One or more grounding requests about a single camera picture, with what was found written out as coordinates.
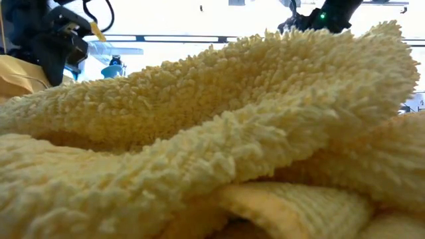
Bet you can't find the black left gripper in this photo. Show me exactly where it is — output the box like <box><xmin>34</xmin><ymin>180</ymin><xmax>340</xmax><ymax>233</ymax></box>
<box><xmin>31</xmin><ymin>33</ymin><xmax>73</xmax><ymax>88</ymax></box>

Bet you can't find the fluffy yellow microfiber towel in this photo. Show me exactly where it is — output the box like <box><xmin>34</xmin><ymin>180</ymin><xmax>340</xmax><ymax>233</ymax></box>
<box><xmin>0</xmin><ymin>19</ymin><xmax>425</xmax><ymax>239</ymax></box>

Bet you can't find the yellow tag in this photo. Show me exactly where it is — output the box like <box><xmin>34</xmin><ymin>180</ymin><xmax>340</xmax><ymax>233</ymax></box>
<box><xmin>89</xmin><ymin>21</ymin><xmax>108</xmax><ymax>43</ymax></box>

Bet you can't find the blue round object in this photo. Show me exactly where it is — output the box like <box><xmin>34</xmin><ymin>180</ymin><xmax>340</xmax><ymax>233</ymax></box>
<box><xmin>100</xmin><ymin>55</ymin><xmax>126</xmax><ymax>80</ymax></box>

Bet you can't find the grey horizontal bar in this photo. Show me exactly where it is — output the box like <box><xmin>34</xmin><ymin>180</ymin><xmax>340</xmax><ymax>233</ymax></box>
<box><xmin>102</xmin><ymin>34</ymin><xmax>425</xmax><ymax>48</ymax></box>

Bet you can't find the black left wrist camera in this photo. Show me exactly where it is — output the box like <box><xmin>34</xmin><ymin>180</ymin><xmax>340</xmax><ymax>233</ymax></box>
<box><xmin>66</xmin><ymin>31</ymin><xmax>90</xmax><ymax>66</ymax></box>

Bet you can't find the yellow hanging cable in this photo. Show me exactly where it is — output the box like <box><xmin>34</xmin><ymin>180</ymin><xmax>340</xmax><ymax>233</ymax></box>
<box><xmin>0</xmin><ymin>0</ymin><xmax>7</xmax><ymax>56</ymax></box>

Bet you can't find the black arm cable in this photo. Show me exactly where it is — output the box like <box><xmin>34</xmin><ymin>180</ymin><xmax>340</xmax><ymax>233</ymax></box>
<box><xmin>82</xmin><ymin>0</ymin><xmax>116</xmax><ymax>34</ymax></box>

